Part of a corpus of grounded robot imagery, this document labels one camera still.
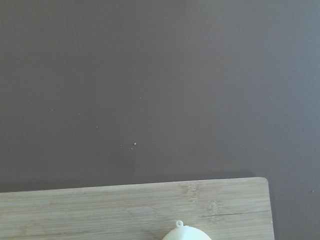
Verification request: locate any bamboo cutting board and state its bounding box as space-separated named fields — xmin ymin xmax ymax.
xmin=0 ymin=177 xmax=275 ymax=240

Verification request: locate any white steamed bun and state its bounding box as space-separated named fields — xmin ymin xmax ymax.
xmin=162 ymin=220 xmax=211 ymax=240

